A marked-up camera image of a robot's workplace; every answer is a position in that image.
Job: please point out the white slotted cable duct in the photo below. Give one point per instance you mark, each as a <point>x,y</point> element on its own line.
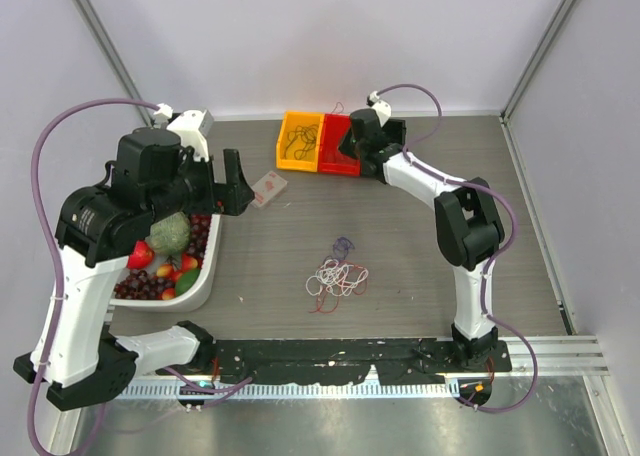
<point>171,388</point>

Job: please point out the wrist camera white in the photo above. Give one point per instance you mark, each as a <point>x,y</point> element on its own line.
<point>193,127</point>
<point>381,107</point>

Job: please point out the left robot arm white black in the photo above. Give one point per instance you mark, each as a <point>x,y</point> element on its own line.
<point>83,363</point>

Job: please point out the green melon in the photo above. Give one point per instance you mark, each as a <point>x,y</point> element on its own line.
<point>170,235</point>

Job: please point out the small red grape bunch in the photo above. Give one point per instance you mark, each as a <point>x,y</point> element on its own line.
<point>139,285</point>

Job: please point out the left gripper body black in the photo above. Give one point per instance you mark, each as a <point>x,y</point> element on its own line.
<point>194,189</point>

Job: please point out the aluminium frame rail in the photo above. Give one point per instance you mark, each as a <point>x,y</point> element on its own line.
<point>571,355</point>

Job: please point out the red apple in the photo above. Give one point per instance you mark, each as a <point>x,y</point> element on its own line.
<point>141,257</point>

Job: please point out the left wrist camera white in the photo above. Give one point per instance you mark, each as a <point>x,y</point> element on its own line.
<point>193,127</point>

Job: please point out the black plastic bin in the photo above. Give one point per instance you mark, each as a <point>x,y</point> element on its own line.
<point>394,133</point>

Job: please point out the small peach fruits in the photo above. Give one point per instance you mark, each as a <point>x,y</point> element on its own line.
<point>174,279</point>

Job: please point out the yellow plastic bin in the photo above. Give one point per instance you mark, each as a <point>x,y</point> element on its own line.
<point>298,144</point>

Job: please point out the playing card box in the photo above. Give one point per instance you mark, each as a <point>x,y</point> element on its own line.
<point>268,188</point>

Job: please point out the white plastic basket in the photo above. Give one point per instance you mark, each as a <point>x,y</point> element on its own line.
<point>196,296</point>

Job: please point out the red plastic bin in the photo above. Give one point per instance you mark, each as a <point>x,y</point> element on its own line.
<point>331,160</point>

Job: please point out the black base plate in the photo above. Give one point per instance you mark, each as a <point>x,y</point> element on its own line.
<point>338,362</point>

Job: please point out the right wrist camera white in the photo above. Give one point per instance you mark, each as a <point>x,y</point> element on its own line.
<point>381,107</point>

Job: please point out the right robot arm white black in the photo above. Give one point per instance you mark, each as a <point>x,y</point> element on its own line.
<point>469,230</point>

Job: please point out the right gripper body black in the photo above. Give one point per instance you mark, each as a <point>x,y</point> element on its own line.
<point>360,152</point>

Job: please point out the dark red grape bunch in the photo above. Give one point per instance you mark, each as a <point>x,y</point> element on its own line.
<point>199,233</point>

